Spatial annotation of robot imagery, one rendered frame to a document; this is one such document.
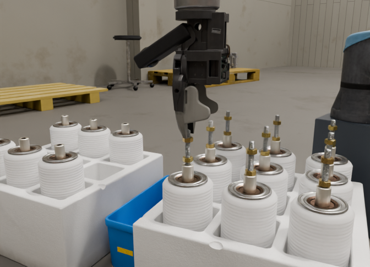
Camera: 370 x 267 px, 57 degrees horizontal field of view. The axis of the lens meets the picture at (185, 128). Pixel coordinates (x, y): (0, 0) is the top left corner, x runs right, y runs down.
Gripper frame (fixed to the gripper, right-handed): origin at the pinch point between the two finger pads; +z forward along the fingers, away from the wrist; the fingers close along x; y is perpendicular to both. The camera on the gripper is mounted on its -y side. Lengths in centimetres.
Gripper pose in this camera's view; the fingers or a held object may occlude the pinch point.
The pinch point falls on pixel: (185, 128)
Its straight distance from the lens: 61.5
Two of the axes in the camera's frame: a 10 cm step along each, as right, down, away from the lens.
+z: 0.0, 9.7, 2.4
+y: 9.5, 0.8, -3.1
